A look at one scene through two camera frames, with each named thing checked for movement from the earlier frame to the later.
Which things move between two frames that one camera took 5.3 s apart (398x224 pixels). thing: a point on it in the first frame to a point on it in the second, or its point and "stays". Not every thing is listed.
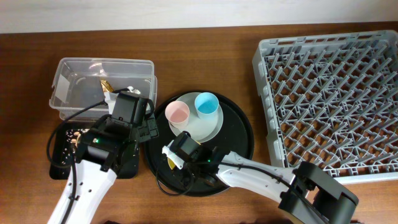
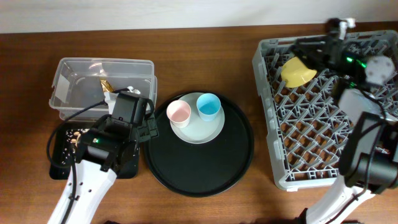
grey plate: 201,129 stays
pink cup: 177,114 stays
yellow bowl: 171,163 to 295,73
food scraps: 72,137 stays
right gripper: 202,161 to 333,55
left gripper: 150,129 stays
